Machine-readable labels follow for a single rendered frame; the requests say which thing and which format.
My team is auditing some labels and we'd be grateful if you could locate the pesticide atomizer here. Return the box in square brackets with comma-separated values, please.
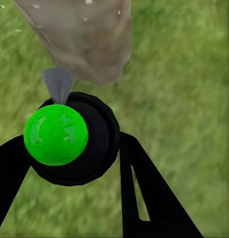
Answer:
[23, 68, 121, 186]

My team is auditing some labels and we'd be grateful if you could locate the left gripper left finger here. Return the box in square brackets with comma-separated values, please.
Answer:
[0, 135, 30, 227]

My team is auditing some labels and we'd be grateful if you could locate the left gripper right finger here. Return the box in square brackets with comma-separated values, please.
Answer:
[119, 131, 203, 238]

